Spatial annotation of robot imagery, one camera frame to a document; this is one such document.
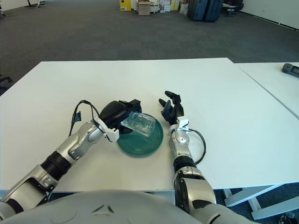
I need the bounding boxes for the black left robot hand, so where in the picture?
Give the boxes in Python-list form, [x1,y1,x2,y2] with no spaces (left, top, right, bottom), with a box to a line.
[100,99,142,131]

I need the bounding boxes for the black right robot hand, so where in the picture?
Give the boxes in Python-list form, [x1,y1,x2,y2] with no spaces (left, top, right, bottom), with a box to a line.
[158,90,185,126]

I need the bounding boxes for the clear plastic bottle blue cap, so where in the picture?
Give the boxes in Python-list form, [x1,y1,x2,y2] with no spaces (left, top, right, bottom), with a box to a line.
[121,111,157,138]

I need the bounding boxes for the teal green plate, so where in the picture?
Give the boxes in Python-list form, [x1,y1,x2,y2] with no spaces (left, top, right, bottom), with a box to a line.
[116,112,164,159]

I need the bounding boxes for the grey robot torso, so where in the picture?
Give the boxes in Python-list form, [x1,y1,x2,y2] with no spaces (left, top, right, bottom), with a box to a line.
[0,189,257,224]

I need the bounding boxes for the blue suitcase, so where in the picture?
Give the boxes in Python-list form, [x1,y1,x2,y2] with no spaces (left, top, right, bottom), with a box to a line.
[187,0,207,21]

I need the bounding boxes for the stack of white boxes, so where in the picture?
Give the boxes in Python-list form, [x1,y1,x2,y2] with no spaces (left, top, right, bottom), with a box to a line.
[150,0,180,12]

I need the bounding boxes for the yellow box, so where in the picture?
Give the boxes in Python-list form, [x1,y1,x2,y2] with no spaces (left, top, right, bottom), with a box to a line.
[119,0,132,12]

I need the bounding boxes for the dark navy suitcase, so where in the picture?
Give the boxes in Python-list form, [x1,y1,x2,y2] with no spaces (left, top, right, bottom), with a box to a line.
[203,0,224,23]

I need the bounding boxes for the black office chair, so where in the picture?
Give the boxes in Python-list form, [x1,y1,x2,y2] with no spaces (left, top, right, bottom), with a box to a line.
[0,74,14,84]

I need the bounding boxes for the black chair with white seat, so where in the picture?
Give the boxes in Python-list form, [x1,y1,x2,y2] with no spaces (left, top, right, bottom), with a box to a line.
[221,2,245,17]

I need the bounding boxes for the grey handheld device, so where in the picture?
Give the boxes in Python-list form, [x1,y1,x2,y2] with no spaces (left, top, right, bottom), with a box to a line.
[281,63,299,77]

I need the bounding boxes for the black stand base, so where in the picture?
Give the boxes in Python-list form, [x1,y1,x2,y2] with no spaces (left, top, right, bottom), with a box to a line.
[24,0,47,8]

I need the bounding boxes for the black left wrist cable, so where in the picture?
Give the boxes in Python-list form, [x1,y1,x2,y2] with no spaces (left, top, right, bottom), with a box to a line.
[68,100,101,137]

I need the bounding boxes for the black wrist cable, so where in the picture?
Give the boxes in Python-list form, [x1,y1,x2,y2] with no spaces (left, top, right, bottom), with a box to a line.
[68,100,101,137]
[188,128,206,165]

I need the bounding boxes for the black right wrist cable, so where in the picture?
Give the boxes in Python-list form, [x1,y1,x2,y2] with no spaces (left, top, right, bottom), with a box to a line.
[188,128,206,165]

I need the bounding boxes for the white table leg frame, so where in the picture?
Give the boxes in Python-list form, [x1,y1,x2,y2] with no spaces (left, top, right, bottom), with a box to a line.
[221,183,299,220]

